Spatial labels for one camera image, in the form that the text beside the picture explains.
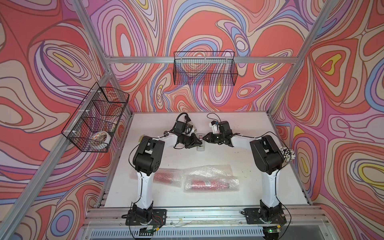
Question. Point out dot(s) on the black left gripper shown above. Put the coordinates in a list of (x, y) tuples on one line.
[(193, 143)]

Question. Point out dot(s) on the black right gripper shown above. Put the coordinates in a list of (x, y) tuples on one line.
[(210, 136)]

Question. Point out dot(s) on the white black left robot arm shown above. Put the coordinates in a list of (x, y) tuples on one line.
[(146, 161)]

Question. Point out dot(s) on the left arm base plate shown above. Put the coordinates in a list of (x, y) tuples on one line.
[(153, 217)]

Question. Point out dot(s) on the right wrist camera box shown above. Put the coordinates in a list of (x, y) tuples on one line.
[(215, 127)]

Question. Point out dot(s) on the patterned bowl in basket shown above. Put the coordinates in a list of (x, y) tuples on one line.
[(100, 140)]

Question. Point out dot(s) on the clear bubble wrap sheet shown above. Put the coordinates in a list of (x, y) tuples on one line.
[(179, 171)]

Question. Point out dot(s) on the black wire basket back wall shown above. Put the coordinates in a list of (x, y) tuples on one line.
[(205, 68)]

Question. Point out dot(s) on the black wire basket left wall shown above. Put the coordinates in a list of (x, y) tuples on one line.
[(100, 110)]

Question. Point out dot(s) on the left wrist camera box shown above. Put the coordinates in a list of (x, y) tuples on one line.
[(182, 128)]

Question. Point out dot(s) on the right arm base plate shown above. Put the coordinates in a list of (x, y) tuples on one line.
[(256, 216)]

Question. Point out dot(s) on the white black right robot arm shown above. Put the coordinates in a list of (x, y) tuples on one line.
[(267, 157)]

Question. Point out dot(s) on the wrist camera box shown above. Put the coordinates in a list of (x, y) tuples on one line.
[(182, 128), (215, 127)]

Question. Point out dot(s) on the cup of pens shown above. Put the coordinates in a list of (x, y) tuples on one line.
[(288, 154)]

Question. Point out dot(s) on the pink bottle with label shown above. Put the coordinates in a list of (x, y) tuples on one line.
[(168, 178)]

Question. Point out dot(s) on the black wire basket wall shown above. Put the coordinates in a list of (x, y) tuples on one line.
[(100, 110), (205, 68)]

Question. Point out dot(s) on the yellow binder clip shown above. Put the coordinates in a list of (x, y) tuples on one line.
[(141, 138)]

